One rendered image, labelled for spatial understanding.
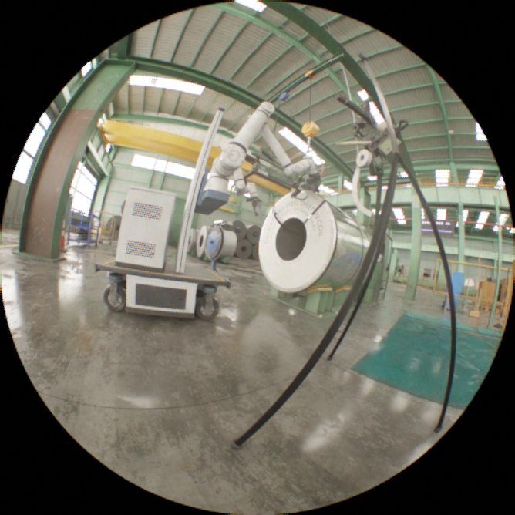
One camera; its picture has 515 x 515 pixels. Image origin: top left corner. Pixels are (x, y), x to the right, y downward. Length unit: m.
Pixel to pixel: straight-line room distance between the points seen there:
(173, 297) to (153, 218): 0.52
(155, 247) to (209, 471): 1.13
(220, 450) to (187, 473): 0.12
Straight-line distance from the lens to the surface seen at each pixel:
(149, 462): 0.58
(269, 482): 0.57
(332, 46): 3.42
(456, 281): 5.31
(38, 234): 3.41
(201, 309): 1.31
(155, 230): 1.19
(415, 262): 6.03
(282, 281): 2.01
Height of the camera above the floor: 0.53
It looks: 1 degrees down
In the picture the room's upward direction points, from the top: 9 degrees clockwise
